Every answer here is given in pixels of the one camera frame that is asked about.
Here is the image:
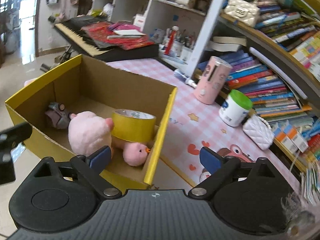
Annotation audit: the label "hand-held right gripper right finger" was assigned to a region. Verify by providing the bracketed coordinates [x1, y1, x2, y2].
[188, 146, 282, 197]

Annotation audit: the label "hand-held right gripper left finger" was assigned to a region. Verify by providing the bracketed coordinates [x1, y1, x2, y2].
[31, 145, 123, 197]

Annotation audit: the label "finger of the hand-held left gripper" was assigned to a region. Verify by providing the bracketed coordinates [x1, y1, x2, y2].
[0, 123, 33, 186]

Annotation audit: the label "large pink plush toy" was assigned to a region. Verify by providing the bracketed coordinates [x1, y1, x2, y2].
[68, 111, 115, 155]

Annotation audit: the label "small pink plush duck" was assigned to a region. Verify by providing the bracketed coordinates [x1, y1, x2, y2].
[122, 142, 151, 167]

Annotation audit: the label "yellow tape roll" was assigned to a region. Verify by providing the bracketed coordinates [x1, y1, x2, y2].
[111, 109, 157, 143]

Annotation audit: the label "grey purple toy car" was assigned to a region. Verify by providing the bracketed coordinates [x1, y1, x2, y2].
[45, 102, 73, 130]

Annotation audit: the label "yellow cardboard box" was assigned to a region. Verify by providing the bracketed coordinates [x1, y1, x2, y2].
[5, 54, 178, 190]

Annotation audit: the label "pink checked cartoon tablecloth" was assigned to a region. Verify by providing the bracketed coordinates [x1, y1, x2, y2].
[107, 57, 303, 193]

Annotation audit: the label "white jar green lid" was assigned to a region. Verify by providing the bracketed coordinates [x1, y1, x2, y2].
[219, 89, 253, 127]

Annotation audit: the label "white quilted pouch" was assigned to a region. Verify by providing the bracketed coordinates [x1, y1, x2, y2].
[242, 115, 275, 150]

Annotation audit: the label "pink cylinder dispenser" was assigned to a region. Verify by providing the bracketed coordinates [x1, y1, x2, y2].
[194, 56, 233, 105]

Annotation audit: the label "orange white boxes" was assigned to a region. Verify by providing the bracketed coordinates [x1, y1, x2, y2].
[272, 120, 309, 153]

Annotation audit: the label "blue glue tube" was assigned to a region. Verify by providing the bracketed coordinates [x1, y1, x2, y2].
[174, 69, 198, 88]

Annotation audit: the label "metal keyboard stand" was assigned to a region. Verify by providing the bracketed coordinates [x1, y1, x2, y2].
[40, 45, 75, 72]

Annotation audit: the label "row of colourful leaning books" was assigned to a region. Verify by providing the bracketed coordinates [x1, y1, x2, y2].
[197, 50, 313, 120]

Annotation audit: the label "stack of papers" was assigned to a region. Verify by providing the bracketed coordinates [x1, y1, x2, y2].
[300, 165, 320, 205]

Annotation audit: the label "grey fuzzy thing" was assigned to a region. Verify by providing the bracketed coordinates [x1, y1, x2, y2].
[281, 192, 317, 234]

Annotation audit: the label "white pen holders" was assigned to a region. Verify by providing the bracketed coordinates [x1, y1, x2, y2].
[160, 26, 197, 64]

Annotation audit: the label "black keyboard piano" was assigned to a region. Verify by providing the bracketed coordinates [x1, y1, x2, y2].
[54, 15, 160, 62]

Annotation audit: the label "white envelope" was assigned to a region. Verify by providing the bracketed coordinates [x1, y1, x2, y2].
[114, 29, 146, 37]

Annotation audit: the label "red paper sheets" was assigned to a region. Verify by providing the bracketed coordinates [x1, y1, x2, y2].
[81, 21, 155, 50]

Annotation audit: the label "cream quilted handbag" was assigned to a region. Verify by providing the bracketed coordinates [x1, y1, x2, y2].
[224, 0, 260, 28]

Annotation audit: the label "row of thin upright books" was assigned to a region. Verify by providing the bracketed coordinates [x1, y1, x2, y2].
[255, 0, 320, 78]

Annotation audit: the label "white shelf unit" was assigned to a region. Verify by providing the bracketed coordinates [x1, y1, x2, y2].
[91, 0, 208, 63]

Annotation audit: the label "wooden bookshelf white post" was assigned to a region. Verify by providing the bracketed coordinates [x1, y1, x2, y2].
[191, 0, 320, 175]

